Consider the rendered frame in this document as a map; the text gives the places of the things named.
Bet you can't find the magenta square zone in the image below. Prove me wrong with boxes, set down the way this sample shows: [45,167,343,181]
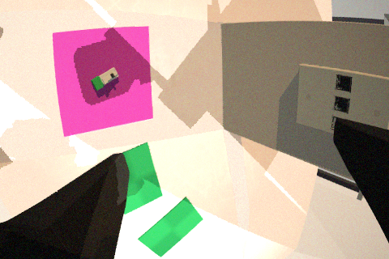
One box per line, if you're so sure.
[52,26,153,136]

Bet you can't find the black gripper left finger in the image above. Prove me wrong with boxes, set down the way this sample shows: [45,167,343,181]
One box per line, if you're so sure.
[0,153,130,259]

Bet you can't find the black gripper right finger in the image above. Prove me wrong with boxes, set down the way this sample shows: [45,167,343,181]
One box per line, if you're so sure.
[334,119,389,243]

